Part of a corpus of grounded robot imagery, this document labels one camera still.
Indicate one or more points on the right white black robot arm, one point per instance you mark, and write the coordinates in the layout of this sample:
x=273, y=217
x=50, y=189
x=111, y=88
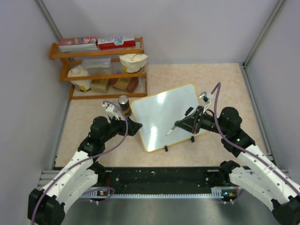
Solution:
x=265, y=181

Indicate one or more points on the red white box left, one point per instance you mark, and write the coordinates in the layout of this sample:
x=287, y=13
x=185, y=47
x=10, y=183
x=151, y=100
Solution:
x=79, y=44

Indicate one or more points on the white black marker pen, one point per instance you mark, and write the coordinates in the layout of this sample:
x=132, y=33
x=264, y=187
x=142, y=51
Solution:
x=188, y=111

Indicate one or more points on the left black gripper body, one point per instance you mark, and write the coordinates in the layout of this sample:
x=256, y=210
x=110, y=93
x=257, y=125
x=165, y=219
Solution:
x=130, y=130

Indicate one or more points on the cream paper bag right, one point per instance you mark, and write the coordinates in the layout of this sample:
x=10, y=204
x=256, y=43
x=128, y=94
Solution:
x=133, y=62

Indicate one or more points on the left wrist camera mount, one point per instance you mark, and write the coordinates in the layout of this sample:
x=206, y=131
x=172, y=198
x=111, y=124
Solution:
x=111, y=111

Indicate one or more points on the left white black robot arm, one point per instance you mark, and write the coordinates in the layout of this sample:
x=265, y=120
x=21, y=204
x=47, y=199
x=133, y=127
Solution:
x=49, y=205

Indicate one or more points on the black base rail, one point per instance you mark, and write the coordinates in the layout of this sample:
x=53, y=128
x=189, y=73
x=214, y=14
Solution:
x=161, y=180

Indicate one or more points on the black drink can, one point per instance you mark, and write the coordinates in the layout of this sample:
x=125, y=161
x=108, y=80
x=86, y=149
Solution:
x=124, y=104

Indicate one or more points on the wooden three tier shelf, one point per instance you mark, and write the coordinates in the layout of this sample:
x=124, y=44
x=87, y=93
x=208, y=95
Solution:
x=73, y=59

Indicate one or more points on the tan brown box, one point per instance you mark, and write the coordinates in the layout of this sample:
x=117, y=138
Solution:
x=100, y=85

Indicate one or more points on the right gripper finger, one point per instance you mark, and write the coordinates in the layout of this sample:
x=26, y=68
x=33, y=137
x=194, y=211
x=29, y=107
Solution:
x=187, y=125
x=193, y=114

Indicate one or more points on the reddish brown packet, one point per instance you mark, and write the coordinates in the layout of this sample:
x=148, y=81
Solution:
x=127, y=84

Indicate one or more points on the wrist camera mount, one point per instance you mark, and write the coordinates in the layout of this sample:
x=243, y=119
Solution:
x=111, y=111
x=206, y=99

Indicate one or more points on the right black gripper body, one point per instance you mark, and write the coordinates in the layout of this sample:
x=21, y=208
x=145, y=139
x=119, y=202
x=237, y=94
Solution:
x=200, y=108

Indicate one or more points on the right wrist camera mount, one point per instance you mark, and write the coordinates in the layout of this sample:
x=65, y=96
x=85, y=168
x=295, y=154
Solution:
x=206, y=99

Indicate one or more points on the red white box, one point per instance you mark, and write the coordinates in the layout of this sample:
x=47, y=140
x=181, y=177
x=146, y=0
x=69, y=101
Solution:
x=116, y=42
x=79, y=44

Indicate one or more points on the yellow framed whiteboard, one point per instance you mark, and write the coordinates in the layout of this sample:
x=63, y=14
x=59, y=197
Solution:
x=157, y=113

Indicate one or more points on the clear plastic container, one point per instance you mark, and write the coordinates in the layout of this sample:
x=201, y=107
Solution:
x=98, y=66

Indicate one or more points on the red white box right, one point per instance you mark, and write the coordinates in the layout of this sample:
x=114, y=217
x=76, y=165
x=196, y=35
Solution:
x=116, y=42

